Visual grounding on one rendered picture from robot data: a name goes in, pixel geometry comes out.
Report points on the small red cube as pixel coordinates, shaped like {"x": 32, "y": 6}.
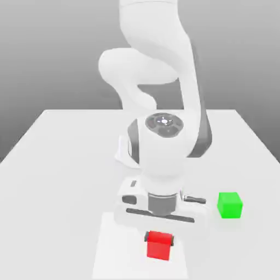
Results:
{"x": 158, "y": 247}

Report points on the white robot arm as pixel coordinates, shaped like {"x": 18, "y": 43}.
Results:
{"x": 161, "y": 153}

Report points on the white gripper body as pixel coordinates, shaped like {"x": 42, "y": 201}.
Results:
{"x": 188, "y": 213}

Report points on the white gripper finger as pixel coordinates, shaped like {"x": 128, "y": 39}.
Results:
{"x": 173, "y": 240}
{"x": 146, "y": 237}

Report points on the small green cube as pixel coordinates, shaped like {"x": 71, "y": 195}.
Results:
{"x": 229, "y": 205}

